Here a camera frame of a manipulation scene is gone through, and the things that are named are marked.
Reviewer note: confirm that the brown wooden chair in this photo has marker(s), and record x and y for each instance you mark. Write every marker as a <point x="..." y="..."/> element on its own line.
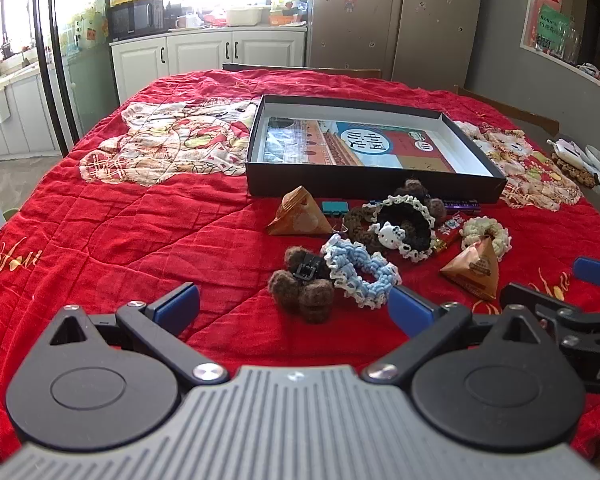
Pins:
<point x="510" y="107"/>

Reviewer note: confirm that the white kitchen cabinet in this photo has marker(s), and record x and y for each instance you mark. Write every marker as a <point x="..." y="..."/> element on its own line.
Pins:
<point x="200" y="52"/>

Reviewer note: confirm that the white mug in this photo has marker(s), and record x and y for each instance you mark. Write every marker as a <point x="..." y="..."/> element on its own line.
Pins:
<point x="186" y="22"/>

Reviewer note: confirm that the woven coaster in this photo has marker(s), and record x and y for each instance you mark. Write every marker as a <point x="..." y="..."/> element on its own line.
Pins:
<point x="580" y="172"/>

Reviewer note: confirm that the teal binder clip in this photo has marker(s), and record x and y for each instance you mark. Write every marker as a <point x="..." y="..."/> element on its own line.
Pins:
<point x="335" y="207"/>

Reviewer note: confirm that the white wall shelf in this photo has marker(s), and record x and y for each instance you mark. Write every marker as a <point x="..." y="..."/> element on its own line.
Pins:
<point x="527" y="5"/>

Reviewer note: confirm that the brown crocheted scrunchie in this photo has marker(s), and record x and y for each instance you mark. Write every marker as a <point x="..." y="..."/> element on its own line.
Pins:
<point x="355" y="222"/>

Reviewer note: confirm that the black microwave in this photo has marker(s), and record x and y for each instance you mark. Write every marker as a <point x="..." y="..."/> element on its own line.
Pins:
<point x="135" y="19"/>

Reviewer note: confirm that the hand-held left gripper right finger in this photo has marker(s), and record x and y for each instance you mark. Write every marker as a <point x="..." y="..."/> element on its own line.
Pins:
<point x="405" y="306"/>

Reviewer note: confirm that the red printed blanket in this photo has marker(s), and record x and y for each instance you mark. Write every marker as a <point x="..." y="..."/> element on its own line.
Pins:
<point x="130" y="240"/>

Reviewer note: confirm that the black white-lace cat scrunchie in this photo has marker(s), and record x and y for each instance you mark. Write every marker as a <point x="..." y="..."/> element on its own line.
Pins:
<point x="405" y="215"/>

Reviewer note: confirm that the dark brown fuzzy scrunchie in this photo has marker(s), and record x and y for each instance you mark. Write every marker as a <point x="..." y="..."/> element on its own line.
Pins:
<point x="415" y="188"/>

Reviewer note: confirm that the printed book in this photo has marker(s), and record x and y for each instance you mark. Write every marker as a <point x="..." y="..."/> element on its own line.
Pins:
<point x="360" y="142"/>

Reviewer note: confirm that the cream crocheted scrunchie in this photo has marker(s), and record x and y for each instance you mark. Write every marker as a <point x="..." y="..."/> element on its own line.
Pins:
<point x="500" y="240"/>

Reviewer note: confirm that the brown fuzzy hair claw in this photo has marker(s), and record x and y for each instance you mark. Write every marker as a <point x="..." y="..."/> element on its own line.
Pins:
<point x="290" y="285"/>

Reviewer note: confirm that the grey refrigerator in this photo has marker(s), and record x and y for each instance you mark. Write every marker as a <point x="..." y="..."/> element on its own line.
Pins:
<point x="395" y="20"/>

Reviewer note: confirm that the side kitchen counter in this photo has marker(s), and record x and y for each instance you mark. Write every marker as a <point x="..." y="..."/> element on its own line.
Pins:
<point x="20" y="120"/>

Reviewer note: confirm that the brown triangular packet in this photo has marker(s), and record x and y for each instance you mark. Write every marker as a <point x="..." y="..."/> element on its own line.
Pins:
<point x="472" y="270"/>
<point x="300" y="215"/>

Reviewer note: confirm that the green poster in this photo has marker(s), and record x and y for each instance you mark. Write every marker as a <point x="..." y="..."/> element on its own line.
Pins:
<point x="552" y="25"/>

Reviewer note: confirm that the red paper card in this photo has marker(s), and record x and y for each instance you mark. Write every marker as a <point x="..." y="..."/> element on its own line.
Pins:
<point x="532" y="20"/>

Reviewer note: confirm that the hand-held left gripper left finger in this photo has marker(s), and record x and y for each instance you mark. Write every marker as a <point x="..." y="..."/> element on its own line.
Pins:
<point x="177" y="306"/>

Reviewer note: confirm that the purple lighter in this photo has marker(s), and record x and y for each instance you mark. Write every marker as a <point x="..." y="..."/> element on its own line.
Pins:
<point x="460" y="204"/>

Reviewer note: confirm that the blue white-lace scrunchie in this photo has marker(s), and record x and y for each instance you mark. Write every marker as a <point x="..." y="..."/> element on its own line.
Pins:
<point x="340" y="260"/>

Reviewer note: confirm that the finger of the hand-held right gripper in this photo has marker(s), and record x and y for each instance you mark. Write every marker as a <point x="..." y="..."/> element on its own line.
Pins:
<point x="530" y="297"/>
<point x="597" y="271"/>

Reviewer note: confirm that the black door frame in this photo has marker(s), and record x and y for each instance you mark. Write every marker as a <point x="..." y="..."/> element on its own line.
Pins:
<point x="55" y="60"/>

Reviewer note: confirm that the dark wooden chair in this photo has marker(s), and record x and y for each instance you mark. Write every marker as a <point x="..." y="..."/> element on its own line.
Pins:
<point x="300" y="70"/>

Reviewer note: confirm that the black cardboard box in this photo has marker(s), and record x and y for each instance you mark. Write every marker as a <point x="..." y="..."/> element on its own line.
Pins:
<point x="330" y="181"/>

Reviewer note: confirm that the red lighter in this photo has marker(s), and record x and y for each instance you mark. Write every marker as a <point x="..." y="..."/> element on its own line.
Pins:
<point x="450" y="226"/>

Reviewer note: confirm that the white plastic basin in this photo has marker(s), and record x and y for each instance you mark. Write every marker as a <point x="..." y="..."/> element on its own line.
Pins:
<point x="247" y="16"/>

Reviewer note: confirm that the glass jars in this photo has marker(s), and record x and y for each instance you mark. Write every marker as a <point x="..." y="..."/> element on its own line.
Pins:
<point x="574" y="45"/>

